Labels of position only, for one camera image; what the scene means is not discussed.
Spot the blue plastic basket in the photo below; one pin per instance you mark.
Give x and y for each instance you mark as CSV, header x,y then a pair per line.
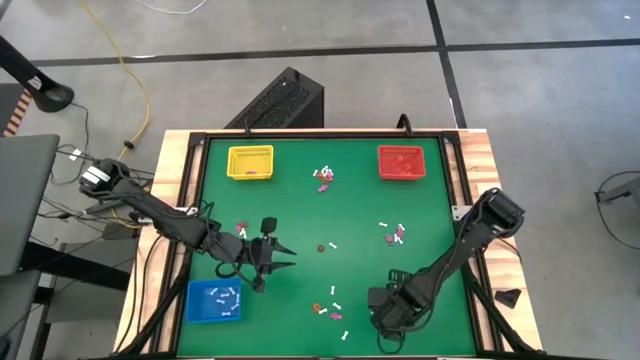
x,y
200,310

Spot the red plastic basket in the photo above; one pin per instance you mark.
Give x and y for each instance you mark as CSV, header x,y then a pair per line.
x,y
390,167

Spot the black floor stand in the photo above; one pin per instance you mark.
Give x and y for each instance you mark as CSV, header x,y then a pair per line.
x,y
47,95

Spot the grey desk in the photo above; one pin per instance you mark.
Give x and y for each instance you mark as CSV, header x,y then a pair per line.
x,y
25,200

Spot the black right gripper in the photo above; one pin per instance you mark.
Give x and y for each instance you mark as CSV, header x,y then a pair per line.
x,y
392,310

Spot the black computer tower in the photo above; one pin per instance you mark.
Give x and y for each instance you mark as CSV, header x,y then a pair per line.
x,y
280,100

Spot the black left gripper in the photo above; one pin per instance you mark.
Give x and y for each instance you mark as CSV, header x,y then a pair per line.
x,y
247,255

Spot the yellow plastic basket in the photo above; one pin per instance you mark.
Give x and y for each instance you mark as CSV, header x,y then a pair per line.
x,y
250,160

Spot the green table mat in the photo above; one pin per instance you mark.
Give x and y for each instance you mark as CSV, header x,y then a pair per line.
x,y
300,220

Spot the black triangular bracket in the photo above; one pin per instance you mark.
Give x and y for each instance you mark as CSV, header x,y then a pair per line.
x,y
507,296

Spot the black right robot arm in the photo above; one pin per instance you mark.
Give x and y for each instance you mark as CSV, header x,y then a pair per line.
x,y
450,260

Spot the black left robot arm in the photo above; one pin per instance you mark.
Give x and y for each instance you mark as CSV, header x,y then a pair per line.
x,y
150,212

